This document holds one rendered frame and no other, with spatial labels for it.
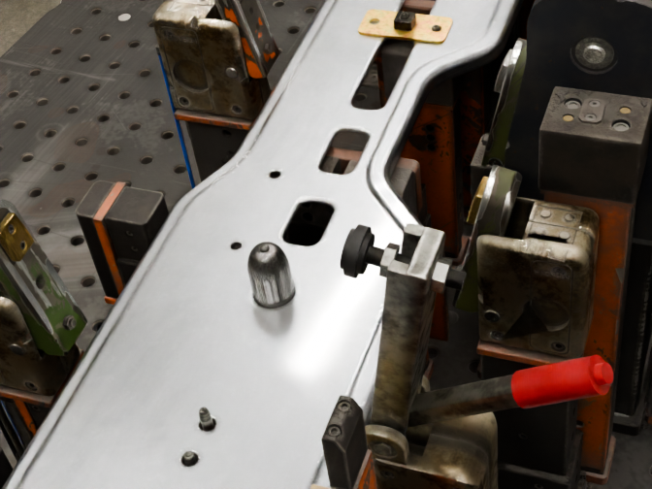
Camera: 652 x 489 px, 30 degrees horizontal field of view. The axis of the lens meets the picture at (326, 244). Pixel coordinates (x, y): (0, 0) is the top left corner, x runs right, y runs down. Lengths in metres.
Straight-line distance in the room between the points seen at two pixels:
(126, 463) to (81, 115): 0.84
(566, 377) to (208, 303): 0.34
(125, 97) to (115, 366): 0.79
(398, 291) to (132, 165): 0.92
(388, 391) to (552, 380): 0.10
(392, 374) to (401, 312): 0.06
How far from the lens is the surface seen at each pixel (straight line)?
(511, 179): 0.82
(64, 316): 0.92
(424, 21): 1.14
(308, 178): 0.99
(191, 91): 1.17
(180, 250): 0.95
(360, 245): 0.63
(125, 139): 1.55
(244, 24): 1.10
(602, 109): 0.85
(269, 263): 0.87
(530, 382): 0.68
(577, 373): 0.66
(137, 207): 1.02
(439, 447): 0.75
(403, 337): 0.65
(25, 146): 1.59
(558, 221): 0.84
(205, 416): 0.83
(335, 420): 0.58
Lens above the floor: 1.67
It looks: 45 degrees down
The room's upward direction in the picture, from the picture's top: 9 degrees counter-clockwise
